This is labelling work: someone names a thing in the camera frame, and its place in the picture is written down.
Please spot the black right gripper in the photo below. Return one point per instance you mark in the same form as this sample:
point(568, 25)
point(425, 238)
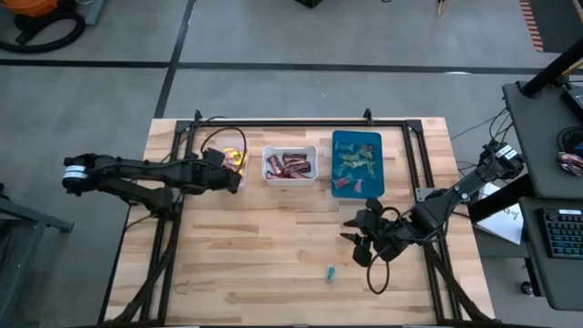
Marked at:
point(387, 237)

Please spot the orange shop vacuum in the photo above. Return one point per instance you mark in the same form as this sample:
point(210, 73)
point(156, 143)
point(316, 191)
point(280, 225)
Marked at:
point(27, 7)

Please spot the black aluminium table frame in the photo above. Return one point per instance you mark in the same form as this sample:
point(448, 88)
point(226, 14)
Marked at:
point(296, 123)

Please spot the black pole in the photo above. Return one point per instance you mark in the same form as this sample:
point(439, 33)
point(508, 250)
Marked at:
point(551, 70)

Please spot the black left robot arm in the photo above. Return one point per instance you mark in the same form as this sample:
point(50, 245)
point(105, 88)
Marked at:
point(136, 171)

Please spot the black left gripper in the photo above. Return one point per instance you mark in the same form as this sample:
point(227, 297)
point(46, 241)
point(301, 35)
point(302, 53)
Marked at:
point(209, 177)

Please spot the red clear-wrapped hard candy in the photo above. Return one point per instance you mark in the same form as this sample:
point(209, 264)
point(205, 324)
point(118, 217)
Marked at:
point(358, 185)
point(342, 182)
point(367, 148)

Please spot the dark mat with striped edge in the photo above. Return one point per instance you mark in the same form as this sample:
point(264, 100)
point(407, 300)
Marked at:
point(560, 27)

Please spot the black caster wheel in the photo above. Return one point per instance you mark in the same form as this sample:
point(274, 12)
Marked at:
point(527, 288)

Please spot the grey power strip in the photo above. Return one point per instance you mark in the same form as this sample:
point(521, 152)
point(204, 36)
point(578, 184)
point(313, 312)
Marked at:
point(93, 11)

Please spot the grey desk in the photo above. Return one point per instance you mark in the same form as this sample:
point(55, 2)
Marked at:
point(533, 118)

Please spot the spare candy pile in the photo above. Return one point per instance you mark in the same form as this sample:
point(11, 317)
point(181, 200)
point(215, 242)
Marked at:
point(570, 163)

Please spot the white plastic bin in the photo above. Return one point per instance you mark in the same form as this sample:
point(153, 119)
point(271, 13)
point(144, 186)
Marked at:
point(291, 182)

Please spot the blue plastic bin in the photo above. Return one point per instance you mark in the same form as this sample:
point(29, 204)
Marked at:
point(378, 136)

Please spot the dark grey side table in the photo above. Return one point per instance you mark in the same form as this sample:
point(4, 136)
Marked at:
point(537, 273)

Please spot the yellow Sour Patch Kids bag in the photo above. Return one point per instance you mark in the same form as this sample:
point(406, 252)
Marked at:
point(242, 167)
point(232, 155)

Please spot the green clear-wrapped hard candy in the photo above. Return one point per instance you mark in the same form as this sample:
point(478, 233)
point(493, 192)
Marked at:
point(370, 157)
point(340, 170)
point(362, 163)
point(371, 171)
point(350, 158)

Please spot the black backlit keyboard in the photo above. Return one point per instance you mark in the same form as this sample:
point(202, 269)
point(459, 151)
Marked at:
point(565, 234)

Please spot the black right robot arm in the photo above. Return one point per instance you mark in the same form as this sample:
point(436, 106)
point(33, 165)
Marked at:
point(455, 198)

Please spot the black equipment base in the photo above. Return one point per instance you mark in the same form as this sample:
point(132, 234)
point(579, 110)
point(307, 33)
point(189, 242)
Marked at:
point(309, 3)

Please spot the grey metal table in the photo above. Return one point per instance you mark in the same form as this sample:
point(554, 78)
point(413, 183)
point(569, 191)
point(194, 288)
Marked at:
point(27, 216)

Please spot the grey metal bracket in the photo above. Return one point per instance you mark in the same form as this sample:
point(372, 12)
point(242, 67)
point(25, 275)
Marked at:
point(423, 195)

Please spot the white paper sheet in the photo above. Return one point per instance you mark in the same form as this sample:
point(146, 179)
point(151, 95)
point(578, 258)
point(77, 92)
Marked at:
point(505, 225)

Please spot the black laptop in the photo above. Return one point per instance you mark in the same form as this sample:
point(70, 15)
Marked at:
point(575, 102)

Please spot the clear plastic bin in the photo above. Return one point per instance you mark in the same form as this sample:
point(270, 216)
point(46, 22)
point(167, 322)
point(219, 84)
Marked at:
point(247, 182)

